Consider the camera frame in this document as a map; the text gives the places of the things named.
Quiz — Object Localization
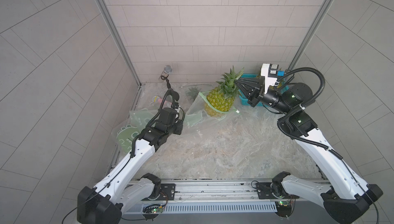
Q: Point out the green pineapple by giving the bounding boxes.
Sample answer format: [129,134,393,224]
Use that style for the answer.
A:
[186,86,201,101]
[205,67,244,117]

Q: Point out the zip-top bag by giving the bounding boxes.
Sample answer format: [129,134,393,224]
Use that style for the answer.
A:
[184,91,240,130]
[181,83,213,101]
[126,101,160,130]
[116,124,142,154]

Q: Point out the orange pineapple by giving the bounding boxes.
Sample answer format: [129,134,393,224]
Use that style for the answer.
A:
[275,81,283,88]

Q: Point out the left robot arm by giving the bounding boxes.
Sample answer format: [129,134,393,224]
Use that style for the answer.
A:
[75,108,185,224]

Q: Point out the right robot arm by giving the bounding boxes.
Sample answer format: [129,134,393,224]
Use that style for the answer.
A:
[235,74,383,224]

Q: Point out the teal plastic basket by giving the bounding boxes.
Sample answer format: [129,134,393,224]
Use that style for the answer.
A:
[238,74,290,107]

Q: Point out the black microphone stand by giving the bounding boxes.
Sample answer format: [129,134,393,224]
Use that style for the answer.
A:
[165,77,180,101]

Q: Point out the pink toy microphone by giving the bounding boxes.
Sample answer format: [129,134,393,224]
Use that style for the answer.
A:
[152,96,172,108]

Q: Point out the left circuit board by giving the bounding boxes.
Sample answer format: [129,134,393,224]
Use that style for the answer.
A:
[142,204,165,215]

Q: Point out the circuit board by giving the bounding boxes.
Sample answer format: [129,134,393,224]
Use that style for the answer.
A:
[142,204,165,215]
[275,201,293,219]

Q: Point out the right circuit board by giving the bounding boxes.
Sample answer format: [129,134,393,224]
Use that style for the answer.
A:
[275,201,293,219]

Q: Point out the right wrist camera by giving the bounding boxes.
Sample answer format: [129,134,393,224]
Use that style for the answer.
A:
[260,63,285,94]

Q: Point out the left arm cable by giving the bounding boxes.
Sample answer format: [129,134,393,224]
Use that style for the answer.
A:
[61,89,186,224]

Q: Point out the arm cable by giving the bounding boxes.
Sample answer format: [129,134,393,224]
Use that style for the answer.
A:
[61,89,186,224]
[276,67,381,224]

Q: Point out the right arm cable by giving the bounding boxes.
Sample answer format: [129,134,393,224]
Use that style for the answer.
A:
[276,67,381,224]

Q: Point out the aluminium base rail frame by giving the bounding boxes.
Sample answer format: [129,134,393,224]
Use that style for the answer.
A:
[120,179,329,221]

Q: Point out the left aluminium corner post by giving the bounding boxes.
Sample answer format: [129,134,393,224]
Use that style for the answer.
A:
[95,0,142,88]

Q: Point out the aluminium corner post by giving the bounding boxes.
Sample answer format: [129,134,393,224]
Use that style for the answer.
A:
[95,0,142,88]
[287,0,334,71]

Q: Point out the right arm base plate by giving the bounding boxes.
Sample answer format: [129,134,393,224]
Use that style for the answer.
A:
[251,180,300,200]

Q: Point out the right aluminium corner post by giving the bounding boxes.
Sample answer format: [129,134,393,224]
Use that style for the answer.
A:
[287,0,334,71]

